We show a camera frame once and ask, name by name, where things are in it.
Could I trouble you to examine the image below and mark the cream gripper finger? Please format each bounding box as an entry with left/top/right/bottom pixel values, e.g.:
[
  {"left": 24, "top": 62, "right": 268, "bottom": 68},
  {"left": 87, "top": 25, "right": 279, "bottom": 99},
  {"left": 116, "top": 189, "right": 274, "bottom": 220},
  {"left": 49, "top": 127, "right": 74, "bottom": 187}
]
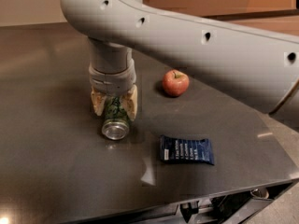
[
  {"left": 91, "top": 89, "right": 107, "bottom": 116},
  {"left": 121, "top": 85, "right": 137, "bottom": 121}
]

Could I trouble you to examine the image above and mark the green soda can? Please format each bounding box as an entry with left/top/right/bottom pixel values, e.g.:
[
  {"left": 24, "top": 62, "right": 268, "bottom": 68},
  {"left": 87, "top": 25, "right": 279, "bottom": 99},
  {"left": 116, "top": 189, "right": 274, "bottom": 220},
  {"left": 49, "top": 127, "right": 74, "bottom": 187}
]
[{"left": 102, "top": 97, "right": 130, "bottom": 140}]

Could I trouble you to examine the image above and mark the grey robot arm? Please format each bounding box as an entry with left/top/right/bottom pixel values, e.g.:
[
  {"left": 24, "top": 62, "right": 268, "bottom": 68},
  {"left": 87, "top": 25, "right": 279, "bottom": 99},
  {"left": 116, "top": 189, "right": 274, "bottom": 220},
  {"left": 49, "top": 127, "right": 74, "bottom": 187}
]
[{"left": 61, "top": 0, "right": 299, "bottom": 129}]

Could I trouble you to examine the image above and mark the red apple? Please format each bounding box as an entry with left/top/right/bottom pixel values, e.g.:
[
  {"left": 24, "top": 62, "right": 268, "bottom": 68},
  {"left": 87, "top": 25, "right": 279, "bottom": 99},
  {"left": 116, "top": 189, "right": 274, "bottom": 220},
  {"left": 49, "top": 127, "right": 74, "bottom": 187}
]
[{"left": 163, "top": 69, "right": 190, "bottom": 97}]

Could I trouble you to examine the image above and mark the blue snack bar wrapper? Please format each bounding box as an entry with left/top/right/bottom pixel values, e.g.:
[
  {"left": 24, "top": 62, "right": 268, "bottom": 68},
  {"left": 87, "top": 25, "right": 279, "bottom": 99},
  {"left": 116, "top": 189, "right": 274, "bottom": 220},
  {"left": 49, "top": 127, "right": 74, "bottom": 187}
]
[{"left": 160, "top": 135, "right": 214, "bottom": 165}]

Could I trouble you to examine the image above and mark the black drawer hardware under table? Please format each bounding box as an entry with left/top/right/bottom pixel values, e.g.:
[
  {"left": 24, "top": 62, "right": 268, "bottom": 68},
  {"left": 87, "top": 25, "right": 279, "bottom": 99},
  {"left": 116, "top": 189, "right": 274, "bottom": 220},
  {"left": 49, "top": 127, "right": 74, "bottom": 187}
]
[{"left": 178, "top": 185, "right": 270, "bottom": 224}]

